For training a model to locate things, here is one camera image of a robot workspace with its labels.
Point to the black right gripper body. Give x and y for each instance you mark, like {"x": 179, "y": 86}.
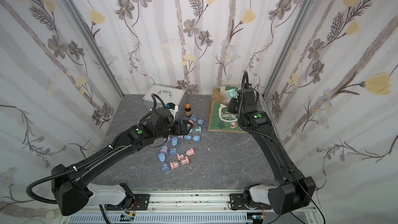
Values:
{"x": 234, "y": 106}

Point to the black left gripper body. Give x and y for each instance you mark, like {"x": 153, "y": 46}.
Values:
{"x": 182, "y": 127}

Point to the green hourglass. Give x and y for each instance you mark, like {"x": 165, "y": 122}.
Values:
{"x": 196, "y": 130}
{"x": 232, "y": 93}

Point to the blue hourglass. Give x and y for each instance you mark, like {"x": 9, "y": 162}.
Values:
{"x": 165, "y": 168}
{"x": 193, "y": 118}
{"x": 195, "y": 138}

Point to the pink hourglass small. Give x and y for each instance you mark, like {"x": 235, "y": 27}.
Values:
{"x": 190, "y": 152}

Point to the green burlap canvas bag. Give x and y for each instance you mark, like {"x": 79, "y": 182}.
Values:
{"x": 220, "y": 119}

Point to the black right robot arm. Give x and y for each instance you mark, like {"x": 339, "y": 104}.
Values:
{"x": 294, "y": 190}

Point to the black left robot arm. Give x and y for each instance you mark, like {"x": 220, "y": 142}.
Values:
{"x": 69, "y": 187}

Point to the purple hourglass standing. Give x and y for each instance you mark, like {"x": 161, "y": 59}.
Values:
{"x": 164, "y": 149}

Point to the blue hourglass number 30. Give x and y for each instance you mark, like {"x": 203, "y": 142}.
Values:
{"x": 162, "y": 156}

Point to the pink hourglass lower pair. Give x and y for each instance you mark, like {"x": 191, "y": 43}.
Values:
{"x": 183, "y": 159}

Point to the pink hourglass number 15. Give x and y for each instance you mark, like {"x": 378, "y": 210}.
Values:
{"x": 174, "y": 165}

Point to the blue hourglass front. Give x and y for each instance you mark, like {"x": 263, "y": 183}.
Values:
{"x": 165, "y": 168}

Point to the brown bottle orange cap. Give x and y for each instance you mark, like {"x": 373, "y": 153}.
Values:
{"x": 188, "y": 110}

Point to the silver aluminium case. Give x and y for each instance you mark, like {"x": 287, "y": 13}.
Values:
{"x": 167, "y": 94}

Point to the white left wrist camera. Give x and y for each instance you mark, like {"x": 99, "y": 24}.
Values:
{"x": 173, "y": 108}

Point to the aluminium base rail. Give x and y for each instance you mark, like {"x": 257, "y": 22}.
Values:
{"x": 192, "y": 207}

